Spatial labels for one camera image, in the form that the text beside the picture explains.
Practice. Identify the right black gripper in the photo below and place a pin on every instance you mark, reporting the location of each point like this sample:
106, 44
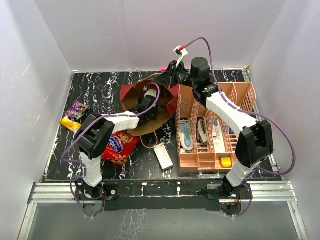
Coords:
168, 79

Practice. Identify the red brown paper bag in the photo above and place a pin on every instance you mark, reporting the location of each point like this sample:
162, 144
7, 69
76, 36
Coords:
131, 94

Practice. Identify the red cookie snack bag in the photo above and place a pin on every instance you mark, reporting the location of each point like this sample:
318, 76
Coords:
120, 146

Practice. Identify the purple candy bar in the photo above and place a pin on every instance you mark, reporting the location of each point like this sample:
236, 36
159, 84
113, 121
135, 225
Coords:
80, 107

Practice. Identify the yellow candy bar wrapper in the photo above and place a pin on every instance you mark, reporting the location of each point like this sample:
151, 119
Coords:
70, 124

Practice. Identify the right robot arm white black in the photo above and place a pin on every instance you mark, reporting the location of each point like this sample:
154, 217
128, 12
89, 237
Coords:
255, 139

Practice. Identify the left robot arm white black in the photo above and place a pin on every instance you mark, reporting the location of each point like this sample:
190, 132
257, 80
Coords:
95, 133

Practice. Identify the beige stapler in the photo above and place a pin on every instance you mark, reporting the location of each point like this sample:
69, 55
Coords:
202, 131

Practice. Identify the pink plastic desk organizer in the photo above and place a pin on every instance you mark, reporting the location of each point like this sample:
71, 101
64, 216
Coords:
203, 157

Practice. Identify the white rectangular box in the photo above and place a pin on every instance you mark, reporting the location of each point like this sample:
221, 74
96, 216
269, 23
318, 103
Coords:
163, 157

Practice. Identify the white packet in organizer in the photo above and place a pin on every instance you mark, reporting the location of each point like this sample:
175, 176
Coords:
218, 137

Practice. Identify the yellow tape measure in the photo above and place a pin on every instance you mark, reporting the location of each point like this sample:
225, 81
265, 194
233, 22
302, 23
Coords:
226, 161

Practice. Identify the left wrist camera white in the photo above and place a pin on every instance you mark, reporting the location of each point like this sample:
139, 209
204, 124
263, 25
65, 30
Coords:
150, 92

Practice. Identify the aluminium rail frame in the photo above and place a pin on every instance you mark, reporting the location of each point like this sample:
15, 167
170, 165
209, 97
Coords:
146, 203

